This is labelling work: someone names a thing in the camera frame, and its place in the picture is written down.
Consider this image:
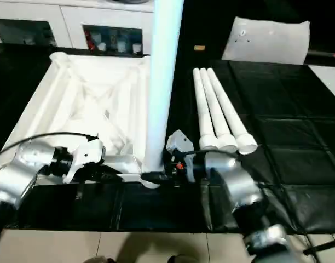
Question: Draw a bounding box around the white plastic table leg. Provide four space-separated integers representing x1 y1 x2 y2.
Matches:
199 67 238 151
192 67 220 151
206 67 258 155
141 0 184 175

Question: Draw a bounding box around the black padded work mat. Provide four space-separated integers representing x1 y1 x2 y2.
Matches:
0 42 335 235

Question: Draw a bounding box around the red bottle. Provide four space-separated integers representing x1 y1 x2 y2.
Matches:
84 30 94 50

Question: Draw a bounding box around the white cabinet with glass doors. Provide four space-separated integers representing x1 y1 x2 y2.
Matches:
0 0 154 55

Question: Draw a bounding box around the black metal bar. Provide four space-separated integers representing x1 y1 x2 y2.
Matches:
303 240 335 255

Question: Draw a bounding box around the white flat board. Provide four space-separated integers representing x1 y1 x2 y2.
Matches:
308 65 335 106

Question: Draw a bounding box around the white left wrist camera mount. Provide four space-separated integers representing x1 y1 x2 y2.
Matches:
62 135 107 184

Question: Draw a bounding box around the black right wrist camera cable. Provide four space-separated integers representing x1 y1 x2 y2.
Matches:
171 149 310 247

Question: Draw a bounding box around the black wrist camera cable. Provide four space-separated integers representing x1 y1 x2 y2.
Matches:
0 132 99 162
171 149 310 247

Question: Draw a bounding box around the black left wrist camera cable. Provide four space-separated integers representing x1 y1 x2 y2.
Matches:
0 132 99 162

